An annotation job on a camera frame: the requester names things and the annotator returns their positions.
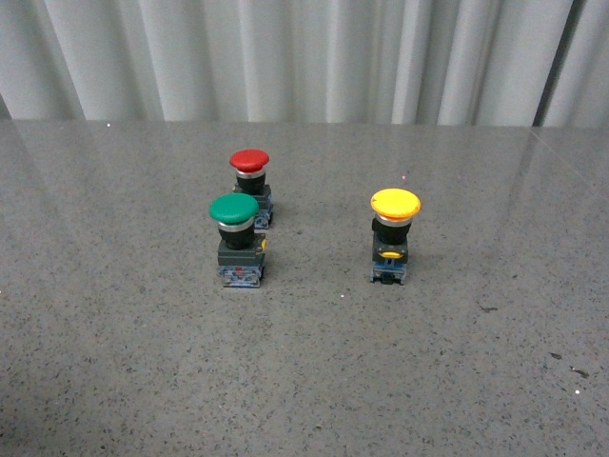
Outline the red mushroom push button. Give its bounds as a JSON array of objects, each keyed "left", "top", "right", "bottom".
[{"left": 229, "top": 149, "right": 273, "bottom": 230}]

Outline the white pleated curtain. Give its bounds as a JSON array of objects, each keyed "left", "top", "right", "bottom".
[{"left": 1, "top": 1, "right": 608, "bottom": 128}]

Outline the yellow mushroom push button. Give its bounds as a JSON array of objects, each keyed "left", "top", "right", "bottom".
[{"left": 370, "top": 188, "right": 421, "bottom": 285}]

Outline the green mushroom push button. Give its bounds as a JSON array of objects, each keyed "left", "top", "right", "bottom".
[{"left": 209, "top": 193, "right": 266, "bottom": 288}]

